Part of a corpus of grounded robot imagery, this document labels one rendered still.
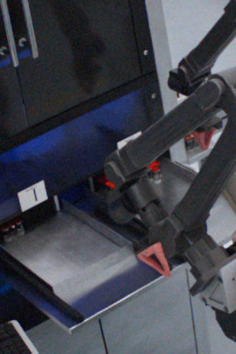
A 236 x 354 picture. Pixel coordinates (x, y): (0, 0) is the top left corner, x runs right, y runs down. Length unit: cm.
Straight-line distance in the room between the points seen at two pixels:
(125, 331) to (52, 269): 58
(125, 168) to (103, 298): 54
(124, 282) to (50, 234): 34
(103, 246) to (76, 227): 13
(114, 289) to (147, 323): 68
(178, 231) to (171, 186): 91
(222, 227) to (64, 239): 44
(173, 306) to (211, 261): 126
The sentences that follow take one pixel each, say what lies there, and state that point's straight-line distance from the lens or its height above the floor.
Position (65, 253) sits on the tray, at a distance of 264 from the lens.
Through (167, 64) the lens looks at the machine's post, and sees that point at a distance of 280.
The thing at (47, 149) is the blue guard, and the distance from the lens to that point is 263.
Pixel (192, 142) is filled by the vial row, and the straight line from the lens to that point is 299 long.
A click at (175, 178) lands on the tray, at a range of 288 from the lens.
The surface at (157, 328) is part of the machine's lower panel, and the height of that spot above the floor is 33.
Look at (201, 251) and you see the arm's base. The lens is 195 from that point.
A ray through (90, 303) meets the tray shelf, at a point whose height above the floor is 88.
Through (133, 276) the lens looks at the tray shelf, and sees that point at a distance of 250.
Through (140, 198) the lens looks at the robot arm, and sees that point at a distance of 202.
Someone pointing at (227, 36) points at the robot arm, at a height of 147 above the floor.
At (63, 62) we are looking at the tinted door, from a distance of 259.
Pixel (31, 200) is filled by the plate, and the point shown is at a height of 101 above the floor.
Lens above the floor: 236
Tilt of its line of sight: 30 degrees down
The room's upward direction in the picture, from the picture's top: 11 degrees counter-clockwise
